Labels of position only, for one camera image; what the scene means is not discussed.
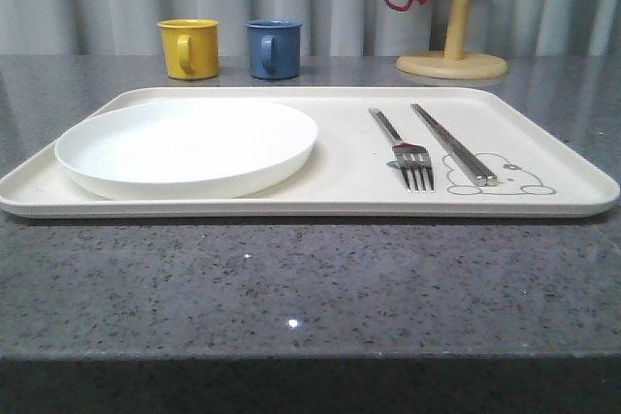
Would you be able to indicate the silver fork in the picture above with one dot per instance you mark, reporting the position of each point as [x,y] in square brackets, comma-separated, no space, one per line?
[413,161]

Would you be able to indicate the white round plate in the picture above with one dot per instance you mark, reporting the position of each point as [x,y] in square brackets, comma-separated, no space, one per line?
[186,148]

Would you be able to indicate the blue mug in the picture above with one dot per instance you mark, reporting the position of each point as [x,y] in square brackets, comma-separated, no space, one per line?
[274,48]

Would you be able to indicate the yellow mug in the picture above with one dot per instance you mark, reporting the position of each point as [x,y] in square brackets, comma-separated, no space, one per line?
[190,48]

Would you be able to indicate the wooden mug tree stand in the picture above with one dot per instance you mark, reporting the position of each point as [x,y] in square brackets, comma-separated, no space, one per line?
[454,62]

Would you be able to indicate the beige rabbit serving tray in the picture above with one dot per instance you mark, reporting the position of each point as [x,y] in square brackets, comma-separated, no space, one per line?
[489,160]

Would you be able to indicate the grey curtain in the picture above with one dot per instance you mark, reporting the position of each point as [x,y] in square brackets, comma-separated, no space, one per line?
[509,28]

